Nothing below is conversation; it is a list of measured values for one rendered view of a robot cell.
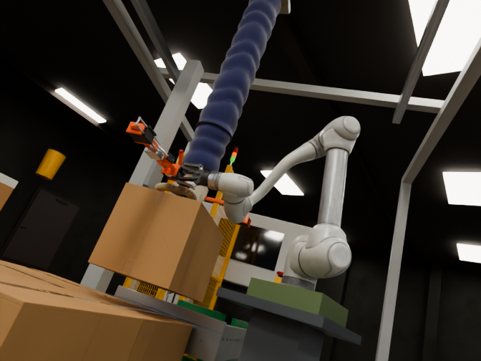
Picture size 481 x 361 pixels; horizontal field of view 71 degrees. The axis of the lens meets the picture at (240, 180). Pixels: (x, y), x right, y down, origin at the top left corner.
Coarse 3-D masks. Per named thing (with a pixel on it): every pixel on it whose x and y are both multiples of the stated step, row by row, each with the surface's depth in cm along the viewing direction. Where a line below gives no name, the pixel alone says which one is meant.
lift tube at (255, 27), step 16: (256, 0) 233; (272, 0) 235; (256, 16) 226; (272, 16) 233; (240, 32) 222; (256, 32) 221; (240, 48) 216; (256, 48) 220; (224, 64) 214; (240, 64) 212; (256, 64) 221; (224, 80) 206; (240, 80) 208; (208, 96) 208; (224, 96) 202; (240, 96) 207; (208, 112) 198; (224, 112) 198; (240, 112) 210; (224, 128) 196
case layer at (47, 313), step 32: (0, 288) 80; (32, 288) 101; (64, 288) 140; (0, 320) 72; (32, 320) 76; (64, 320) 86; (96, 320) 99; (128, 320) 116; (160, 320) 142; (0, 352) 70; (32, 352) 78; (64, 352) 89; (96, 352) 102; (128, 352) 120; (160, 352) 146
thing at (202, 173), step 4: (200, 172) 163; (204, 172) 160; (208, 172) 160; (192, 176) 163; (200, 176) 159; (204, 176) 158; (196, 180) 161; (200, 180) 159; (204, 180) 158; (196, 184) 161; (200, 184) 160; (204, 184) 159
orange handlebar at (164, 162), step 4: (132, 128) 133; (136, 128) 132; (152, 140) 140; (144, 144) 144; (156, 144) 143; (164, 156) 151; (156, 160) 157; (160, 160) 157; (164, 160) 154; (160, 164) 159; (164, 164) 157; (168, 164) 156; (172, 164) 159; (172, 168) 161; (188, 188) 182; (208, 200) 189; (212, 200) 189; (216, 200) 188; (220, 200) 188
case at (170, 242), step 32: (128, 192) 160; (160, 192) 157; (128, 224) 153; (160, 224) 151; (192, 224) 149; (96, 256) 148; (128, 256) 146; (160, 256) 144; (192, 256) 157; (160, 288) 178; (192, 288) 168
